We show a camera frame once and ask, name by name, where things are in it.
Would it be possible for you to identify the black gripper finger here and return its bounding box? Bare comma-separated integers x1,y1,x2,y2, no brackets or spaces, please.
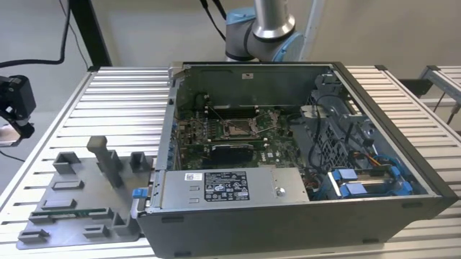
16,118,36,140

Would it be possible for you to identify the black RAM slot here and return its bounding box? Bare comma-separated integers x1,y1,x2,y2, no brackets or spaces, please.
206,109,261,114
206,105,261,111

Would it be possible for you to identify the CPU socket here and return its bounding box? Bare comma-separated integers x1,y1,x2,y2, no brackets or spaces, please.
223,118,259,138

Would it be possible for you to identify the grey plastic parts rack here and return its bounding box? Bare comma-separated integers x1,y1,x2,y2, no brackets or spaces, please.
16,135,158,250

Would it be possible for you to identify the green RAM stick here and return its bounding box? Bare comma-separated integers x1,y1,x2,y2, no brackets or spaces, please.
31,208,111,219

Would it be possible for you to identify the thin metal locking lever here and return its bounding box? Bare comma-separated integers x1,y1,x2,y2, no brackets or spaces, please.
210,106,227,121

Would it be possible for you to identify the metal socket cover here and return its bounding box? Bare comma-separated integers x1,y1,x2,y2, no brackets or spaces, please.
251,111,281,135

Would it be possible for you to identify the green motherboard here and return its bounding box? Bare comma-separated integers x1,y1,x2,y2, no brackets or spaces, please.
172,107,307,171

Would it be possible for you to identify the silver power supply unit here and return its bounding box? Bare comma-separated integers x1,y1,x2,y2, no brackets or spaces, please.
160,167,311,210

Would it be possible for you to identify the black open PC case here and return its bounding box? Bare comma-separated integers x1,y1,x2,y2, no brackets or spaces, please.
138,61,458,259

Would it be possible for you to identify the white vertical pole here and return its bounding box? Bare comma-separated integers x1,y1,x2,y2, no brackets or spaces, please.
301,0,325,66

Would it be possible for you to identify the grey metal drive cage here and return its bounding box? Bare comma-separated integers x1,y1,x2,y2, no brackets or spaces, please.
291,72,397,173

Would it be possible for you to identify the hard disk in blue carrier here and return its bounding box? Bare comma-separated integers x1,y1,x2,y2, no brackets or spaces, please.
339,180,414,199
330,166,401,182

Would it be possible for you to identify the neighbouring metal slat table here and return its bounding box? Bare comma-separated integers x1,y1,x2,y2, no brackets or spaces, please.
420,64,461,109

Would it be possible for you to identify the thin black floor cable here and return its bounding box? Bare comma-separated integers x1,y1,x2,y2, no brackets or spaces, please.
0,150,25,163

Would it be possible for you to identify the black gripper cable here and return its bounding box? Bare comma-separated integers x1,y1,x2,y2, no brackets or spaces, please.
0,0,71,69

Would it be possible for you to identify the black vertical post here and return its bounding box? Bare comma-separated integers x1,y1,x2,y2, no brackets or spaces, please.
70,0,114,72

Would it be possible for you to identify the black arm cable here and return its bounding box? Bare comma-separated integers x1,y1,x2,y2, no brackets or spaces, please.
199,0,229,42

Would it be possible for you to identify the black wire inside case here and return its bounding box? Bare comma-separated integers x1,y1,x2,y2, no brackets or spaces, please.
307,94,327,173

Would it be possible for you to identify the orange yellow wire bundle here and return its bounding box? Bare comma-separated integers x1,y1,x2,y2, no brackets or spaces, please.
354,153,384,166

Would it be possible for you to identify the blue wire inside case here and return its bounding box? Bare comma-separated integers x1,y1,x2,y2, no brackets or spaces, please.
371,153,398,168

